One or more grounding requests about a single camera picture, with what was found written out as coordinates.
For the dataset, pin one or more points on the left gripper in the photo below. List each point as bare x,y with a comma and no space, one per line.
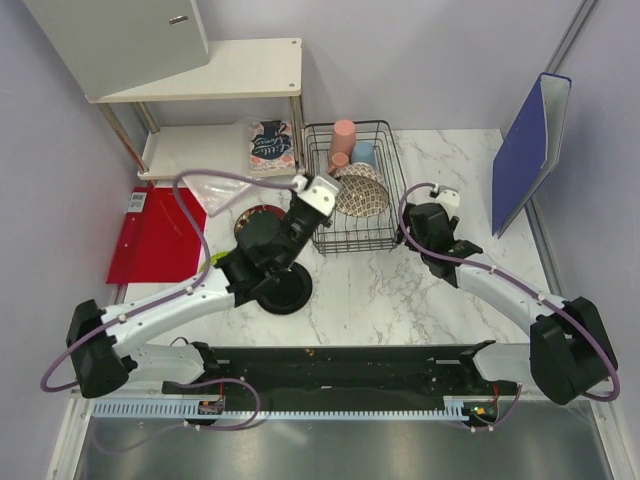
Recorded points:
328,222

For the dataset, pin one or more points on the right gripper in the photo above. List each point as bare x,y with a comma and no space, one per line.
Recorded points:
407,220

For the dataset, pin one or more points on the red floral plate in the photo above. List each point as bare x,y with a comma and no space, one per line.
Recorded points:
243,219

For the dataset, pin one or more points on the patterned bowl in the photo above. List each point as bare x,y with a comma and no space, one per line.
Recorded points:
364,192

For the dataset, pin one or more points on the black wire dish rack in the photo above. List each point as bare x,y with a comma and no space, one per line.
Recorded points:
376,233

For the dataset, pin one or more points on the black plate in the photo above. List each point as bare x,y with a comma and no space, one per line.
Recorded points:
290,293

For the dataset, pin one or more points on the green plate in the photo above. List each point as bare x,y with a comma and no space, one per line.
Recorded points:
214,258

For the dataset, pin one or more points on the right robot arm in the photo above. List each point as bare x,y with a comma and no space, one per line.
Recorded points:
568,353

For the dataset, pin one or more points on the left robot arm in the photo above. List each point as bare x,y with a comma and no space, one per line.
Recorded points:
111,346

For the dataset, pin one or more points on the pink mug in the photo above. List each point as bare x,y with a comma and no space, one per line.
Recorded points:
337,161

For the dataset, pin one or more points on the blue cup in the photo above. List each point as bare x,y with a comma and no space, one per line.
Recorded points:
364,153

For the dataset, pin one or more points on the book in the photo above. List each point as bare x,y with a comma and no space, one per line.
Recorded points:
271,149

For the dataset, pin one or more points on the tall pink cup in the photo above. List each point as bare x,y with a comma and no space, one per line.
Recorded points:
343,137

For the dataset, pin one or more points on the clear plastic bag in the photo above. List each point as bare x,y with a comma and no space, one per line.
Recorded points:
216,194

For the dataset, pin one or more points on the blue binder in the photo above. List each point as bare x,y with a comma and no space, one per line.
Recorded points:
530,149

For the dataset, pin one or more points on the white two-tier shelf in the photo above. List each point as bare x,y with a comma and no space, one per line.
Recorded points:
238,70

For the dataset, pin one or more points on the red folder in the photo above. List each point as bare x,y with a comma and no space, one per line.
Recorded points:
157,244

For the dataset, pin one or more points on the grey cabinet door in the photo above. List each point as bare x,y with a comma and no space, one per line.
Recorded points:
113,45

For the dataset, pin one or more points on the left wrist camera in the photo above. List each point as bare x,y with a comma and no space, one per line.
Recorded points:
319,192

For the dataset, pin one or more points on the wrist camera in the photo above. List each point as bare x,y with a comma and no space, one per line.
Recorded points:
319,192
446,196

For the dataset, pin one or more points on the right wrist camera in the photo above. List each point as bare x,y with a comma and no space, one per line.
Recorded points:
446,196

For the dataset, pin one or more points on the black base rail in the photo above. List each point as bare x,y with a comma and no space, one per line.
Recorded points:
344,377

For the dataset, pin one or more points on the white cable duct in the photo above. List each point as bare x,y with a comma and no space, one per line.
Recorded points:
195,409

